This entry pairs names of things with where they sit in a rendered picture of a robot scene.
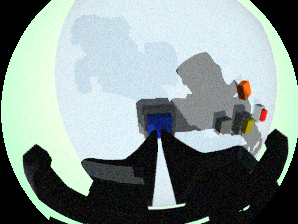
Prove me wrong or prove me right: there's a red button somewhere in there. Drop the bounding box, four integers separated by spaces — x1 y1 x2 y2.
253 104 267 123

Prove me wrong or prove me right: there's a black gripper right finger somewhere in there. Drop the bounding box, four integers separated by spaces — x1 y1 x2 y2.
161 129 243 205

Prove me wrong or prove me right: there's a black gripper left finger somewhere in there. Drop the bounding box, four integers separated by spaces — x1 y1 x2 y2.
81 129 158 208

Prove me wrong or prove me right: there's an orange block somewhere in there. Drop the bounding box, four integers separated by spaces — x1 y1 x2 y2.
237 80 251 100

